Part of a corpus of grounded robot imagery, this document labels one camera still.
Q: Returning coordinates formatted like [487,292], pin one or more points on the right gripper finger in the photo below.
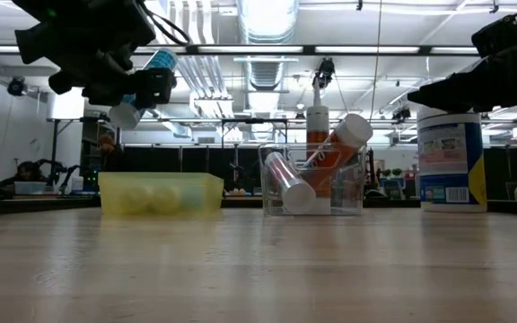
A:
[498,36]
[456,96]

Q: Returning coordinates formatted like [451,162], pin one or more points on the yellow plastic bin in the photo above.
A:
[204,193]

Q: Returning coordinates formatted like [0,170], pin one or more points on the clear plastic bin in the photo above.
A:
[357,197]

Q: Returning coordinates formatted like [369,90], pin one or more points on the overhead light bar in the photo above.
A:
[249,49]

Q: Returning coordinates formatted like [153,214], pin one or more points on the black ceiling spotlight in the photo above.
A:
[402,113]
[17,86]

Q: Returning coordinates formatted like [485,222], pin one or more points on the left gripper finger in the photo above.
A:
[155,87]
[108,92]

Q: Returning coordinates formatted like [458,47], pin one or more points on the silver ventilation duct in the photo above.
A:
[267,27]

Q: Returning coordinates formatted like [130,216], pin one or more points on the white blue wipes canister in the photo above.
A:
[451,161]

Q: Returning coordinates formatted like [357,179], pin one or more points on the black background frame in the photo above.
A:
[254,120]

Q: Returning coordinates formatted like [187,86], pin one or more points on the hanging black camera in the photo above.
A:
[325,67]

